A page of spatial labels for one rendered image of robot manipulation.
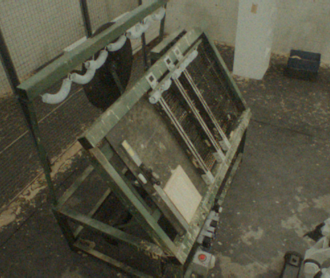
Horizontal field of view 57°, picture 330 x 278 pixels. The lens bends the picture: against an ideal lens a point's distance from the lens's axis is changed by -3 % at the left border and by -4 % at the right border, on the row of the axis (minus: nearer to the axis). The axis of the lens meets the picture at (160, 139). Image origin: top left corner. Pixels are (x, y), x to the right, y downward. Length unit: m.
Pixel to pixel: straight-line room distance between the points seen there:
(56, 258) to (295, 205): 2.92
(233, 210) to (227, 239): 0.43
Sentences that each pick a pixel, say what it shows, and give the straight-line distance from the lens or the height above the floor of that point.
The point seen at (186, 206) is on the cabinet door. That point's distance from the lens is 2.77.
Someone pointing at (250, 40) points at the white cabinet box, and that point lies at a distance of 6.23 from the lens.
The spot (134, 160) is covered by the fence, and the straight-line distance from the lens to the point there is 2.36.
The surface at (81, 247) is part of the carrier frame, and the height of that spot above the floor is 0.18.
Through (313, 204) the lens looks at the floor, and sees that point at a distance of 4.33.
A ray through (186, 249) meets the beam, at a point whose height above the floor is 0.85.
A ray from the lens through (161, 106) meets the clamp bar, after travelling 2.67.
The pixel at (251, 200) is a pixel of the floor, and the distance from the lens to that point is 4.15.
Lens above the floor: 3.19
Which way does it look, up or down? 41 degrees down
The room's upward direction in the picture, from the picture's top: 4 degrees counter-clockwise
